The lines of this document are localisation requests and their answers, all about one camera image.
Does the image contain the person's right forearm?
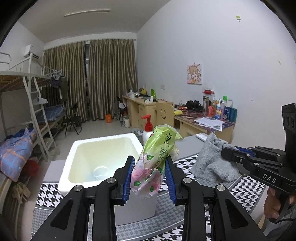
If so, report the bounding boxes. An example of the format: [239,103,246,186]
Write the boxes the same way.
[264,209,296,241]

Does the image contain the brown curtain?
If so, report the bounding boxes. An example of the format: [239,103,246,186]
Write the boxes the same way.
[88,39,138,121]
[43,42,88,122]

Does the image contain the houndstooth blanket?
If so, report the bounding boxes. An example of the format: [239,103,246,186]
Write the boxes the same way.
[30,153,269,241]

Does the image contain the blue plaid quilt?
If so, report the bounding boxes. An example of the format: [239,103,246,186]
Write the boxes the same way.
[0,127,36,182]

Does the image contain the wooden chair with smiley cutout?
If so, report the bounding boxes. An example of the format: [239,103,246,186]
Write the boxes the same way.
[153,100,174,130]

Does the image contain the white pump bottle red top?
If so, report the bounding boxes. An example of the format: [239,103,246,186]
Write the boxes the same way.
[141,115,155,146]

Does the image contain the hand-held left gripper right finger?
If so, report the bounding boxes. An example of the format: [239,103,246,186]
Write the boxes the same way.
[165,157,270,241]

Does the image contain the wooden desk with patterned cloth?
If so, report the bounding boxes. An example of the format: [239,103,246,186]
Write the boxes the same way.
[173,108,235,144]

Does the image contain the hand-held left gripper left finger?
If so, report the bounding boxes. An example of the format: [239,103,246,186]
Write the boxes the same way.
[30,155,136,241]

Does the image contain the ceiling light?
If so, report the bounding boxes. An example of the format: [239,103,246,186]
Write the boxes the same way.
[64,10,102,17]

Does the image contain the person's right hand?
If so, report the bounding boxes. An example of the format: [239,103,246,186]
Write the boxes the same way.
[264,186,286,217]

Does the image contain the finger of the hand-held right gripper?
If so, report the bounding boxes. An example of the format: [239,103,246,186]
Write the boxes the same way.
[221,148,257,168]
[231,146,286,161]

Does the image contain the black folding chair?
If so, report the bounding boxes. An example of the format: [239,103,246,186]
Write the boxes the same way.
[62,102,82,137]

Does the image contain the white metal bunk bed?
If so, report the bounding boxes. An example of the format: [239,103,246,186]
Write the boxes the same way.
[33,66,70,139]
[0,52,56,176]

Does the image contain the blue plaid mattress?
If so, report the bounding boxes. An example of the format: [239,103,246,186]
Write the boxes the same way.
[43,105,66,124]

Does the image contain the printed papers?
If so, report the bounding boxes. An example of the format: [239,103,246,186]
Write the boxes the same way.
[194,117,225,132]

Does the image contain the hanging dark clothes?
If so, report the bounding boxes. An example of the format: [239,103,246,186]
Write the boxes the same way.
[50,75,70,101]

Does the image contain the grey towel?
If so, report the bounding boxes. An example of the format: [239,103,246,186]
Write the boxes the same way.
[190,134,242,183]

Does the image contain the black headphones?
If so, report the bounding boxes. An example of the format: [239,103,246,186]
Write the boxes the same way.
[186,100,204,110]

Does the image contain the plain wooden desk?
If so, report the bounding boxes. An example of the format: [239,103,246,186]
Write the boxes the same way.
[122,95,174,130]

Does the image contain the cartoon wall poster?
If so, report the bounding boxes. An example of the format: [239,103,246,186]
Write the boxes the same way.
[187,62,203,85]

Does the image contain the cluster of toiletry bottles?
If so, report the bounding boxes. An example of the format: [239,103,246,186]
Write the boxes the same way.
[202,88,238,123]

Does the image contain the green floral tissue packet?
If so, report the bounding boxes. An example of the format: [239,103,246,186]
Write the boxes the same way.
[130,124,183,200]

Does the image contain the white foam box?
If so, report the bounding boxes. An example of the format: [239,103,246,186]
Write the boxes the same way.
[58,133,160,226]

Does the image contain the red cloth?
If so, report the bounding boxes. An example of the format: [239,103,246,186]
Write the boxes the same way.
[24,159,38,176]

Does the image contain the white air conditioner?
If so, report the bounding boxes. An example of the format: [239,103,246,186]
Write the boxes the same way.
[24,44,41,58]

